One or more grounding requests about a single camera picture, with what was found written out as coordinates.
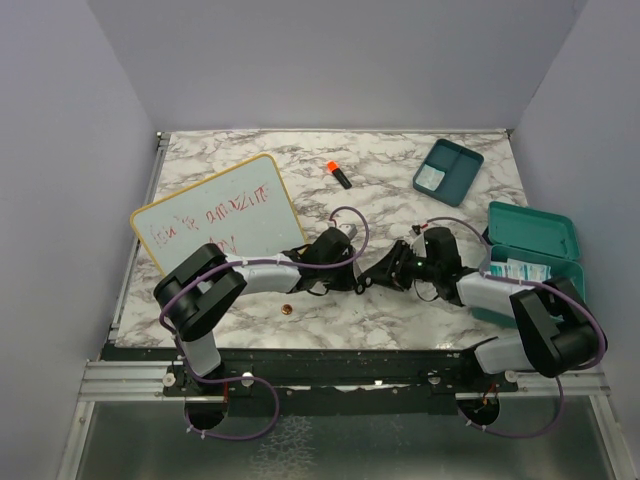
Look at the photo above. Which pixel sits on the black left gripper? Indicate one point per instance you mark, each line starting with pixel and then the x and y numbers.
pixel 347 282

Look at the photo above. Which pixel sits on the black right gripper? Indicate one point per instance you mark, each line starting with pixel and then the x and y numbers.
pixel 391 269

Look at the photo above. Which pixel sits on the black handled scissors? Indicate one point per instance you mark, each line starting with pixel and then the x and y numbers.
pixel 363 285

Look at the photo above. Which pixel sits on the white dressing packet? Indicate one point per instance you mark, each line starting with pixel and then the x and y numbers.
pixel 429 178

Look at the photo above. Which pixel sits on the blue divided tray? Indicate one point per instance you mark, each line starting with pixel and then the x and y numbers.
pixel 461 166

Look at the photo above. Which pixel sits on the teal wipe packet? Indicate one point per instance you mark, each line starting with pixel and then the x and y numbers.
pixel 519 270

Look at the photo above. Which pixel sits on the teal medicine box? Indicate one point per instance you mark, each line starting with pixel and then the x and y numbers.
pixel 535 236

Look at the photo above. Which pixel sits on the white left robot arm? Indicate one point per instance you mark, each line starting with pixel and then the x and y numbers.
pixel 196 295

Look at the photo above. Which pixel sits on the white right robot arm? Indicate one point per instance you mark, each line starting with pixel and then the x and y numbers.
pixel 556 331

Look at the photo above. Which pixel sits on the orange black highlighter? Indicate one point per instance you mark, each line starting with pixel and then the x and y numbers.
pixel 339 175

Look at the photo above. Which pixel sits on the yellow framed whiteboard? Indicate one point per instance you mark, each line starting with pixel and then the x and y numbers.
pixel 245 211

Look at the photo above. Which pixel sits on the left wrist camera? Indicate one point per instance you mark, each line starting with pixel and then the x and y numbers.
pixel 350 230

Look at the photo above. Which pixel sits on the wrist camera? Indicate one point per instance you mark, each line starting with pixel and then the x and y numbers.
pixel 350 230
pixel 418 243

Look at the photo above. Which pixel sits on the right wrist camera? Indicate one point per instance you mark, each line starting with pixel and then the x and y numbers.
pixel 418 243

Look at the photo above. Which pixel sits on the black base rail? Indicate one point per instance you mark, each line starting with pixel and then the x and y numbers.
pixel 255 383

